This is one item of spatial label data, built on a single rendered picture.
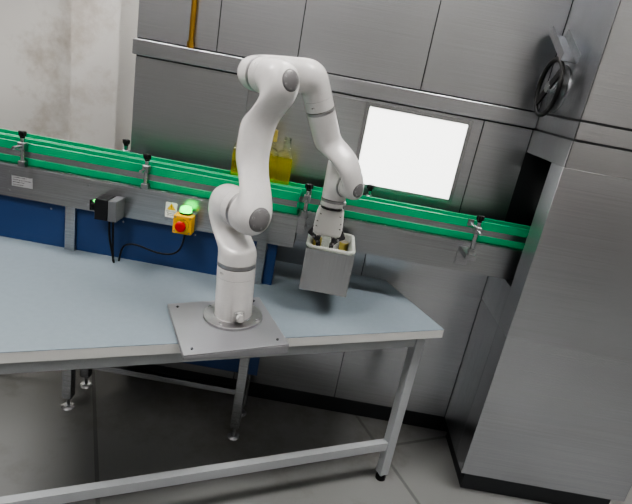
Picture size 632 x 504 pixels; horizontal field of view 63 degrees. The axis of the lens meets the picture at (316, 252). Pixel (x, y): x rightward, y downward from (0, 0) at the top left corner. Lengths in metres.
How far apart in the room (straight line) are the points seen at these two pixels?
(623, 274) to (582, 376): 0.43
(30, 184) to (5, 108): 2.26
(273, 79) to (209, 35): 0.83
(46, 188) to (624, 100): 2.04
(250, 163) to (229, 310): 0.46
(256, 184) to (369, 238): 0.70
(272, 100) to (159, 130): 0.94
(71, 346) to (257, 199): 0.65
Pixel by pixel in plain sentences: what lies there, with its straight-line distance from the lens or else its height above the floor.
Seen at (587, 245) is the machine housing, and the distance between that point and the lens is 2.07.
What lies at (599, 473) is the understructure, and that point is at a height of 0.22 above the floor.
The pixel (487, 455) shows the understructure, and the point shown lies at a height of 0.21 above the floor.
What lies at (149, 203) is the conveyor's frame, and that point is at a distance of 2.04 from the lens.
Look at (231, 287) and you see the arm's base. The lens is 1.60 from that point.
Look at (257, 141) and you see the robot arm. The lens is 1.49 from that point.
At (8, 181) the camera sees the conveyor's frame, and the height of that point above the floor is 0.98.
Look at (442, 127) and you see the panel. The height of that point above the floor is 1.45.
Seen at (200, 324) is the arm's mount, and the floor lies 0.77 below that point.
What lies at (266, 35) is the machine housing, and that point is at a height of 1.66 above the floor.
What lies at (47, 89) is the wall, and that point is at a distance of 4.41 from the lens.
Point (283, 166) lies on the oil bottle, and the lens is 2.03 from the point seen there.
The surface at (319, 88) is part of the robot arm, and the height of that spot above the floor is 1.52.
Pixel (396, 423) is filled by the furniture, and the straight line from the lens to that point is 2.23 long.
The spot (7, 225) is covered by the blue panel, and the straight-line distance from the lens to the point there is 2.35.
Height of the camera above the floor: 1.57
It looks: 19 degrees down
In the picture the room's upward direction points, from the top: 11 degrees clockwise
